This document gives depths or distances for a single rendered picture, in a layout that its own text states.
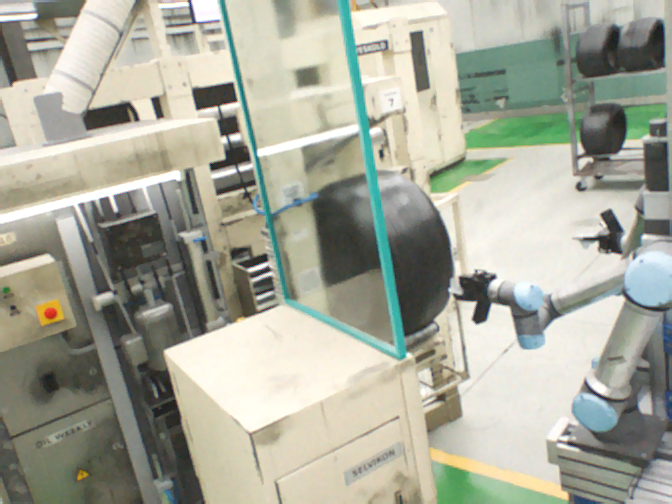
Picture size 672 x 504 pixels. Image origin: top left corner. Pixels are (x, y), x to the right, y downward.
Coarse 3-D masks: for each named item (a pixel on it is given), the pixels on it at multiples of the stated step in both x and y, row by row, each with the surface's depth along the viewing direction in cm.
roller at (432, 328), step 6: (426, 324) 239; (432, 324) 239; (414, 330) 236; (420, 330) 236; (426, 330) 237; (432, 330) 238; (438, 330) 239; (408, 336) 234; (414, 336) 234; (420, 336) 235; (426, 336) 237; (408, 342) 233; (414, 342) 235
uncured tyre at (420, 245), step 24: (384, 192) 218; (408, 192) 220; (408, 216) 214; (432, 216) 217; (408, 240) 211; (432, 240) 215; (408, 264) 210; (432, 264) 215; (408, 288) 211; (432, 288) 217; (408, 312) 216; (432, 312) 226
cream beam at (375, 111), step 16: (368, 80) 256; (384, 80) 250; (400, 80) 254; (368, 96) 248; (400, 96) 255; (240, 112) 245; (368, 112) 249; (384, 112) 252; (400, 112) 257; (240, 128) 249
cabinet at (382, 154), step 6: (378, 126) 711; (384, 126) 720; (384, 132) 719; (384, 144) 721; (378, 150) 713; (384, 150) 722; (390, 150) 731; (378, 156) 714; (384, 156) 720; (390, 156) 732; (378, 162) 714; (384, 162) 723; (390, 162) 732; (378, 168) 715; (384, 168) 723
